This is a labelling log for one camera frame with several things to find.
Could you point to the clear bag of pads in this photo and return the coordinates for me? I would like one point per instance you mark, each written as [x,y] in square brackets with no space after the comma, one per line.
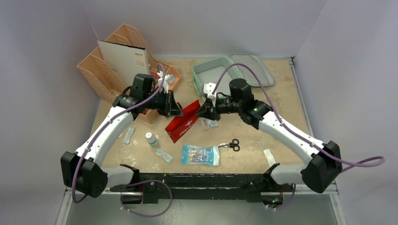
[208,124]

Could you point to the small white bottle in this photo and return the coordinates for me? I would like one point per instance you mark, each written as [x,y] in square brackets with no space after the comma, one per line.
[151,139]

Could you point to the white booklet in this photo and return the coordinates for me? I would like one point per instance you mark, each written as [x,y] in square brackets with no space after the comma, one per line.
[126,61]

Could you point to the blue gauze packet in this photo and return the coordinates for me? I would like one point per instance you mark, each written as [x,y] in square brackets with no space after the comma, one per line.
[197,155]

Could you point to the bandage strip left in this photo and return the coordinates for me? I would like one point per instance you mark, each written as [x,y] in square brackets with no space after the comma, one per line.
[128,135]

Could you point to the mint green open case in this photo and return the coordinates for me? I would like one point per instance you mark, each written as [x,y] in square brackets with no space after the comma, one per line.
[209,72]

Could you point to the white bandage strip front right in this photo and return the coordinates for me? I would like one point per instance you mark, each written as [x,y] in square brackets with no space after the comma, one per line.
[269,156]

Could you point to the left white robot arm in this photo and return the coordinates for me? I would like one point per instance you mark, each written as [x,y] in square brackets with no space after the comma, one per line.
[81,169]

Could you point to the black handled scissors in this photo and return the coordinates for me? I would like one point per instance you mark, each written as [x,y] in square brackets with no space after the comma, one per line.
[234,144]

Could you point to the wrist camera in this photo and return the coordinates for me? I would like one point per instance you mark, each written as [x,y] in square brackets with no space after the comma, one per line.
[169,79]
[208,90]

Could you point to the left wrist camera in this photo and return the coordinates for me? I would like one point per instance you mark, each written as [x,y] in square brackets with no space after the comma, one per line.
[169,79]

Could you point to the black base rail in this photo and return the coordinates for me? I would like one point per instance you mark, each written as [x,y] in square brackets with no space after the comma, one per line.
[251,188]

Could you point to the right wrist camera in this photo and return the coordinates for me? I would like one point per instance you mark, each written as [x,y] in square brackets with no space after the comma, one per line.
[208,90]

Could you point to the red first aid pouch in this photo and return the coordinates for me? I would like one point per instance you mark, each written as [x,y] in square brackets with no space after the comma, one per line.
[180,125]

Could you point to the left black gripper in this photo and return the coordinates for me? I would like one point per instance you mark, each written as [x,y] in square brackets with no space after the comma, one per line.
[170,108]

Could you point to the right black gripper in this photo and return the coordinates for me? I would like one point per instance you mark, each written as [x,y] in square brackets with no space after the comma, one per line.
[210,108]

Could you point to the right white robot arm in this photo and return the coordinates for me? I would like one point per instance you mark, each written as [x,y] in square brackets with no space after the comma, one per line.
[318,168]

